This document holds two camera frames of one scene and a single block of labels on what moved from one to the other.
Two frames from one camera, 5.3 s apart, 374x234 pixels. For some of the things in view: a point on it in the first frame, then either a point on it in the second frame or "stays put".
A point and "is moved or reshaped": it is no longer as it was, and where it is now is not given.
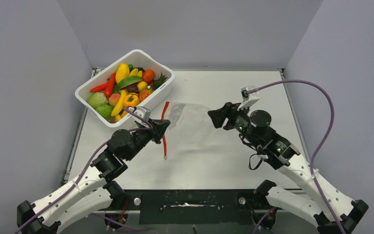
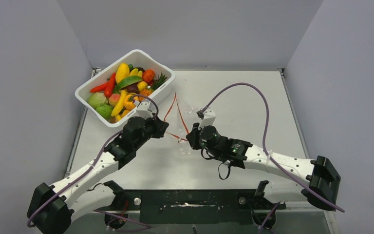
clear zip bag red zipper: (189, 135) is moved or reshaped
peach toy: (114, 99) stays put
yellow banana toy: (120, 107) stays put
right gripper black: (229, 110) -> (194, 137)
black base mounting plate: (194, 206) stays put
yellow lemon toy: (142, 85) stays put
